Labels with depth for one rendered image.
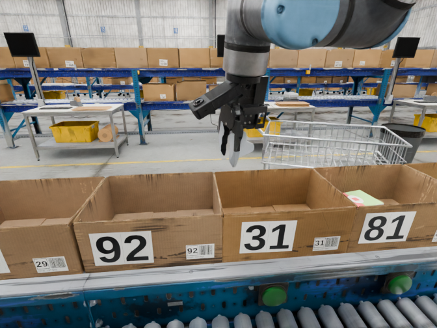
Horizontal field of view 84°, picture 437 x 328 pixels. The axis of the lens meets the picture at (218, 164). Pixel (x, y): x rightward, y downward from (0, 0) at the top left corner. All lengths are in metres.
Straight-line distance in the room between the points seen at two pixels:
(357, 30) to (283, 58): 4.95
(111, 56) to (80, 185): 4.40
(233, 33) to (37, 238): 0.68
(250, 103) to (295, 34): 0.22
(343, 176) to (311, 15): 0.82
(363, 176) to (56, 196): 1.20
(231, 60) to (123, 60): 4.77
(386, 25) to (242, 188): 0.70
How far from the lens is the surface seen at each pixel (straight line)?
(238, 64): 0.50
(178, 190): 0.96
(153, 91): 4.92
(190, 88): 4.85
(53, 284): 0.84
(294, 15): 0.37
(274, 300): 0.81
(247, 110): 0.53
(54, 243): 0.80
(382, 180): 1.23
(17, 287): 0.88
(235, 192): 0.98
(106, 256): 0.78
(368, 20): 0.46
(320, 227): 0.79
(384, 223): 0.90
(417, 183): 1.21
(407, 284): 0.99
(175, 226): 0.69
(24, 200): 1.15
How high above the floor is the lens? 1.42
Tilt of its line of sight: 22 degrees down
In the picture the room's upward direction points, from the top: straight up
